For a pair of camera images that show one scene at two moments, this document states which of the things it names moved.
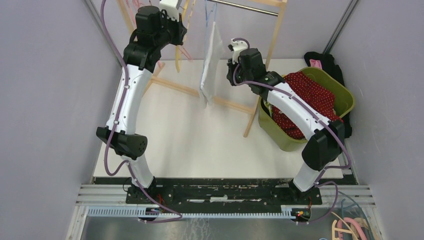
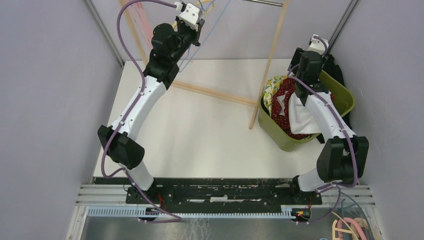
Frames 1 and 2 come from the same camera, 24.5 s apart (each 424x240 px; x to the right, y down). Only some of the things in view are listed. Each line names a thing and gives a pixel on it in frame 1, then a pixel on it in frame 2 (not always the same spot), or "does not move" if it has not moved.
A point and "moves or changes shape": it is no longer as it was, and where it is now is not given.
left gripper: x=181 y=29 -> x=196 y=34
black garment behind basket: x=328 y=64 does not move
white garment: x=212 y=65 moves or changes shape
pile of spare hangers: x=356 y=229 does not move
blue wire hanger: x=210 y=18 -> x=199 y=44
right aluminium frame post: x=330 y=43 does not move
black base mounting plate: x=223 y=192 does not move
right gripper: x=231 y=68 -> x=296 y=60
